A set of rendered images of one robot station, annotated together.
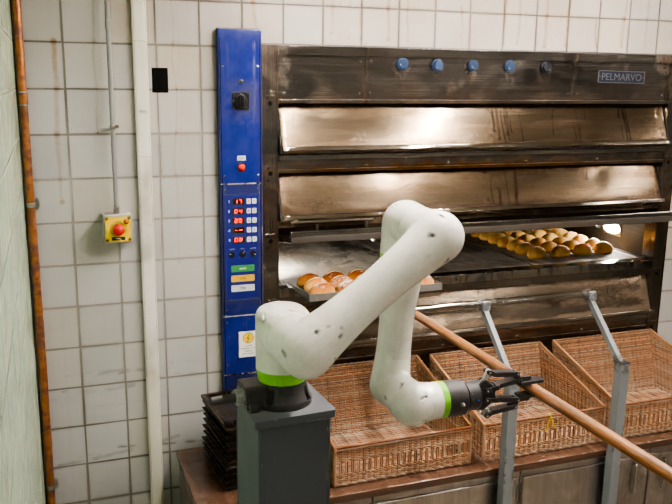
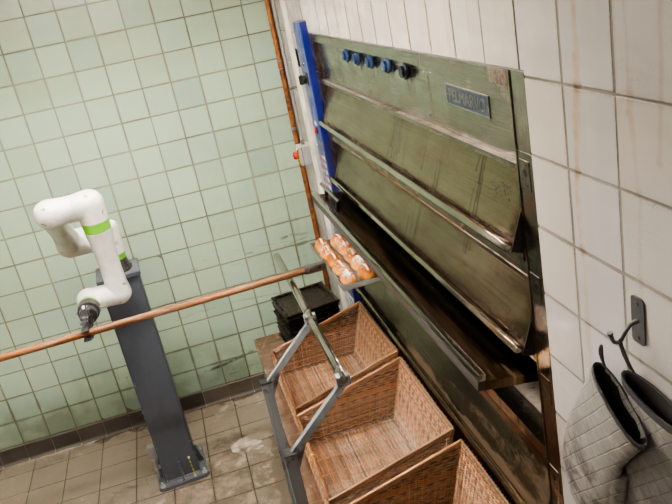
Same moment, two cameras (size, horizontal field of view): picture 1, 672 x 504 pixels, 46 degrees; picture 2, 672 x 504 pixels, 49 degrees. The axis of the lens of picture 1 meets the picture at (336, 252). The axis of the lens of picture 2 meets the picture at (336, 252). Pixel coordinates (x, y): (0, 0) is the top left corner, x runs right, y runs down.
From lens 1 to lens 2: 4.57 m
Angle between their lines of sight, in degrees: 94
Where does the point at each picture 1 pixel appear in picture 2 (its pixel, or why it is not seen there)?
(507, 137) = (395, 157)
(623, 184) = (493, 286)
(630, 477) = not seen: outside the picture
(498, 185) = (409, 213)
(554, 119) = (427, 147)
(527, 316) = (445, 388)
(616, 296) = (516, 457)
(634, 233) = not seen: hidden behind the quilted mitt
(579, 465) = not seen: outside the picture
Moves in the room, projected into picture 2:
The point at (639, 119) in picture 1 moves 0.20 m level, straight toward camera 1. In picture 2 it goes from (495, 184) to (414, 187)
